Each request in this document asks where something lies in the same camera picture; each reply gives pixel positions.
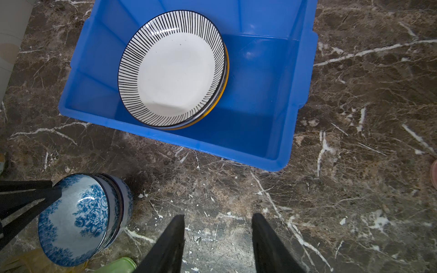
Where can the yellow glass cup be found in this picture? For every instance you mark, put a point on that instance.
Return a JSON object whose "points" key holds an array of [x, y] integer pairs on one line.
{"points": [[36, 261]]}

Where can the green glass cup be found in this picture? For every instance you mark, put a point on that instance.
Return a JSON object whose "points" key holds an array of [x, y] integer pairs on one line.
{"points": [[121, 265]]}

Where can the yellow rimmed dotted plate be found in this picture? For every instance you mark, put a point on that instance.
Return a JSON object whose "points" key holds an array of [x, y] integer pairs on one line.
{"points": [[211, 105]]}

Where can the blue floral ceramic bowl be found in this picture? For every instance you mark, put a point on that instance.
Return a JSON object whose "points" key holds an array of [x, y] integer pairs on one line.
{"points": [[92, 211]]}

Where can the black striped white plate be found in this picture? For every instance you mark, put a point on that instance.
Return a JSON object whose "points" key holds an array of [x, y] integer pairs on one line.
{"points": [[171, 68]]}

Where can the blue plastic bin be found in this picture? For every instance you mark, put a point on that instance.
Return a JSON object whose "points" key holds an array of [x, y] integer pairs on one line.
{"points": [[271, 46]]}

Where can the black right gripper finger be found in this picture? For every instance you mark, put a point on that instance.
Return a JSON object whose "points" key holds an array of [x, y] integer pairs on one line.
{"points": [[11, 186], [270, 254], [166, 254], [19, 208]]}

